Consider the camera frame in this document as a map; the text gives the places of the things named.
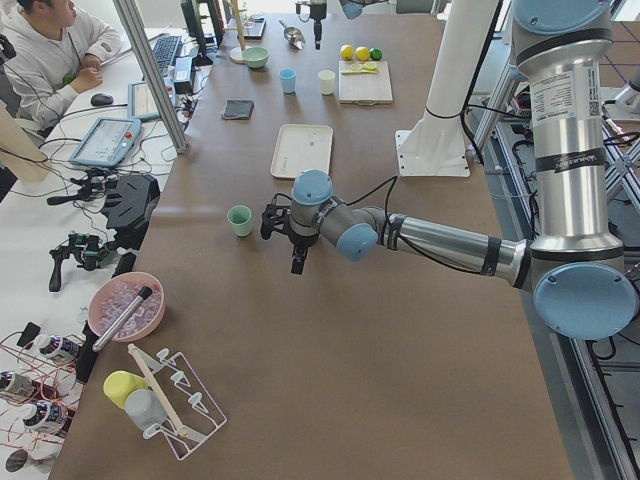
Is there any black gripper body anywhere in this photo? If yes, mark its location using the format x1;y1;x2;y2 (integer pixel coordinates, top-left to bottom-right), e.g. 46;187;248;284
295;0;327;20
288;223;317;248

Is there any pale yellow plastic cup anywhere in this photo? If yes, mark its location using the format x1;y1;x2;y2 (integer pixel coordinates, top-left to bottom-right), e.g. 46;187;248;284
317;69;336;95

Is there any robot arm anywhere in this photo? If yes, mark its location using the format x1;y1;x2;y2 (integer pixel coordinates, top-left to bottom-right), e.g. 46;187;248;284
295;0;379;50
285;1;639;340

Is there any cream rabbit serving tray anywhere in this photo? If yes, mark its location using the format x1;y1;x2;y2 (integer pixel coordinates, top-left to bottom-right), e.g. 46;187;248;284
270;124;333;180

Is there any silver metal scoop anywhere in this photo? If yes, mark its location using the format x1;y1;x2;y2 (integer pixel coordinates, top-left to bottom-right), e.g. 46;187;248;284
278;19;306;50

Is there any whole lemon lower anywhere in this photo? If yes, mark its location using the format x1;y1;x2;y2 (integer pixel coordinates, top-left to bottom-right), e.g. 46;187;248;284
339;44;355;61

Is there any whole lemon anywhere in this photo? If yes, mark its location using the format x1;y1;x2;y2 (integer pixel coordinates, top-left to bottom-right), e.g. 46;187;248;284
339;44;355;61
354;46;370;61

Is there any whole lemon upper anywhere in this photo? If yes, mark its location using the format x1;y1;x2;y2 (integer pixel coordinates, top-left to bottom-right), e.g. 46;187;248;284
354;46;370;61

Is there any blue plastic cup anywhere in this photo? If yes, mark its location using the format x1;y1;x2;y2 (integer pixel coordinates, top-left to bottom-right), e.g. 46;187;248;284
279;69;297;94

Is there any yellow plastic knife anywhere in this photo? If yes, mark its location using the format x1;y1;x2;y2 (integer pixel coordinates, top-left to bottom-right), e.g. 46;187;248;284
340;69;378;75

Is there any green plastic cup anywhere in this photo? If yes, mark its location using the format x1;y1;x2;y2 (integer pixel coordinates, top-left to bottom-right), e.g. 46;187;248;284
227;205;253;237

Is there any green lime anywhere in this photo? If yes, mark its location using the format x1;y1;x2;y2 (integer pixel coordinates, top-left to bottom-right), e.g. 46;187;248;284
370;48;383;61

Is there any green bowl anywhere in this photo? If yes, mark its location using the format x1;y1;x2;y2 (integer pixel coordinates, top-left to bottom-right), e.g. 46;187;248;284
241;46;269;69

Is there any wooden cutting board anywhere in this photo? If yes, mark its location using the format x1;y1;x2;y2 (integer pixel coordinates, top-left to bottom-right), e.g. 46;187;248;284
338;60;393;105

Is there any grey folded cloth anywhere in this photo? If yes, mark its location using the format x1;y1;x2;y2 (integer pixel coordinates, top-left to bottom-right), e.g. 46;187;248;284
221;99;254;120

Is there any black keyboard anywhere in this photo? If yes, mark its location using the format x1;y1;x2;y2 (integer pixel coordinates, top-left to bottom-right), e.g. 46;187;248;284
152;35;182;76

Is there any pink bowl with ice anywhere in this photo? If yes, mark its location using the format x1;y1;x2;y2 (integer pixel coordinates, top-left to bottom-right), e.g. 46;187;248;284
88;272;166;342

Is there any blue teach pendant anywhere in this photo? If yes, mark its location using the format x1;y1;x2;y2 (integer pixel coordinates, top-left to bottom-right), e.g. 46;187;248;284
69;118;141;168
127;82;160;121

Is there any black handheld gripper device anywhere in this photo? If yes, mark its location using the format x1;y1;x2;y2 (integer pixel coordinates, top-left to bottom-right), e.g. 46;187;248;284
48;231;117;292

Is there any grey cup on rack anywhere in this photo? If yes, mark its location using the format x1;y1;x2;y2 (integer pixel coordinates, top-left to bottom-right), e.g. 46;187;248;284
125;389;168;430

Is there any yellow cup on rack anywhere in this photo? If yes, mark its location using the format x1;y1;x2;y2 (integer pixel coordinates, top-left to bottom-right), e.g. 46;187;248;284
103;370;148;409

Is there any black computer mouse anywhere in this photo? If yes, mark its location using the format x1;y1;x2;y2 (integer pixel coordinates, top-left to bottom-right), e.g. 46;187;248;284
90;93;114;107

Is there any seated person in white hoodie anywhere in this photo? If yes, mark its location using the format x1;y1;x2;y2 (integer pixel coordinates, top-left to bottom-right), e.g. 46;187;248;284
1;1;122;128

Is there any metal scoop handle in bowl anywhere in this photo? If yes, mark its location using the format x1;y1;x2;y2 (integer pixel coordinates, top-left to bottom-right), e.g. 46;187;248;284
92;286;153;352

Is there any aluminium frame post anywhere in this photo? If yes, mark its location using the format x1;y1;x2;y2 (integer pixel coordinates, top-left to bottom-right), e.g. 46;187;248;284
113;0;188;154

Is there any white wire cup rack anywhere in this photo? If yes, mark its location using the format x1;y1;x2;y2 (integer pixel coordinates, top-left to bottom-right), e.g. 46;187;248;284
128;343;227;461

